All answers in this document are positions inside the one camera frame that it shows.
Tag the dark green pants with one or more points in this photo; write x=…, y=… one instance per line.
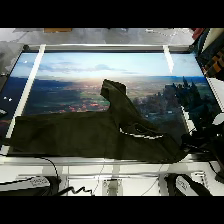
x=83, y=133

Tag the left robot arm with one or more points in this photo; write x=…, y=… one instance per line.
x=30, y=184

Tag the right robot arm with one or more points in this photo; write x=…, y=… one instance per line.
x=200, y=140

